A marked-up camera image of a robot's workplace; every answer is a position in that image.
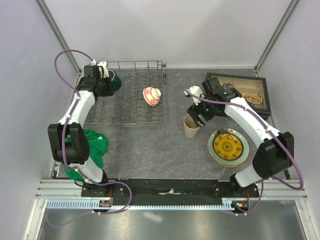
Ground grey wire dish rack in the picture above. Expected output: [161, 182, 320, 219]
[85, 60, 166, 128]

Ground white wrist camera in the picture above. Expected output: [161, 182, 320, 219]
[90, 59, 109, 79]
[183, 85, 203, 106]

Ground slotted cable duct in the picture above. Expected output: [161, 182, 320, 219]
[46, 199, 238, 211]

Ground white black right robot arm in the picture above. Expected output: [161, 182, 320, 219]
[184, 77, 294, 197]

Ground black glass-lid display box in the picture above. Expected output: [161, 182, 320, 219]
[206, 72, 272, 120]

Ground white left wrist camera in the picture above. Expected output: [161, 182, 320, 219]
[90, 59, 109, 79]

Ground yellow patterned plate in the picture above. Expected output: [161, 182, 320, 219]
[212, 132, 244, 162]

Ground green cloth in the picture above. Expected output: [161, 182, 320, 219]
[64, 129, 109, 181]

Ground green flower plate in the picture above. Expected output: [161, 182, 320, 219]
[208, 128, 250, 160]

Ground beige cup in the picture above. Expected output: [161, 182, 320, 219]
[183, 114, 200, 138]

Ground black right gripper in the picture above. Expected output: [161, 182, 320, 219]
[187, 93, 219, 128]

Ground white orange patterned bowl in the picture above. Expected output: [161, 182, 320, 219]
[142, 86, 162, 107]

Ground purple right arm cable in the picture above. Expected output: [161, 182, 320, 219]
[183, 89, 305, 217]

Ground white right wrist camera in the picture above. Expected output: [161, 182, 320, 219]
[183, 85, 203, 106]

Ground dark teal mug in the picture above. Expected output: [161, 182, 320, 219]
[108, 70, 122, 92]

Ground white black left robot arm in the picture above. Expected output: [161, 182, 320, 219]
[47, 61, 114, 197]

